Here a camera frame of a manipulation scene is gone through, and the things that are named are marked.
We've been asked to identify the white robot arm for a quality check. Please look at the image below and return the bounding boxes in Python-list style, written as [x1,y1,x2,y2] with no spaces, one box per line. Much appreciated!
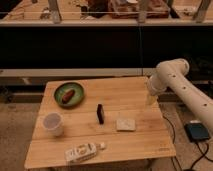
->
[147,58,213,133]

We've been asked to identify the black standing eraser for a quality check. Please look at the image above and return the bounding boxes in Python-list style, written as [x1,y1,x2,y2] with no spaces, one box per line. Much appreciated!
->
[97,104,104,124]

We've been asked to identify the white sponge pad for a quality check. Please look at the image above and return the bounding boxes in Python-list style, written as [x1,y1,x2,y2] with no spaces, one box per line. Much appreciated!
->
[116,118,136,131]

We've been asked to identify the wooden table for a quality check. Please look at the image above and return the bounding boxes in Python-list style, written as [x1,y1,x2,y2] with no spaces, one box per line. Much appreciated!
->
[25,77,176,169]

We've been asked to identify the green plate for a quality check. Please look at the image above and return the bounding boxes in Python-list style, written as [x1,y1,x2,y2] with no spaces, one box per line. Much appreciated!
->
[54,82,84,108]

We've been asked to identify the brown sausage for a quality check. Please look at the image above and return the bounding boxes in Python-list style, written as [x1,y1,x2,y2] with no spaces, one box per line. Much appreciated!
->
[62,90,75,104]

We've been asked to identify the translucent plastic cup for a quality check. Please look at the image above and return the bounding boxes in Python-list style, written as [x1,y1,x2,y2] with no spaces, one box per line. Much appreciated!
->
[42,113,63,137]

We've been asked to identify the black cable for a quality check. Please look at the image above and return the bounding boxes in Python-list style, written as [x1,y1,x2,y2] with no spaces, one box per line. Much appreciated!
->
[162,114,213,171]

